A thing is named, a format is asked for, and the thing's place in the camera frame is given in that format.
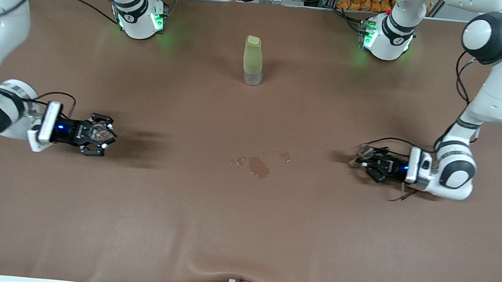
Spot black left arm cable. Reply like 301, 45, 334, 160
355, 41, 488, 210

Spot brown table cover mat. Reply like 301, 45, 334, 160
0, 0, 502, 282

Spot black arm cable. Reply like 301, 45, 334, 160
355, 41, 488, 210
5, 0, 123, 122

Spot small clear glass beaker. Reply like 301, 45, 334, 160
90, 121, 116, 145

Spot brown liquid spill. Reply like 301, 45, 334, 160
229, 146, 292, 183

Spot green sleeved shaker bottle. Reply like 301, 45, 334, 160
241, 35, 266, 87

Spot steel double-ended jigger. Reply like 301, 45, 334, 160
355, 144, 376, 170

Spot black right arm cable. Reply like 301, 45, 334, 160
5, 0, 123, 122

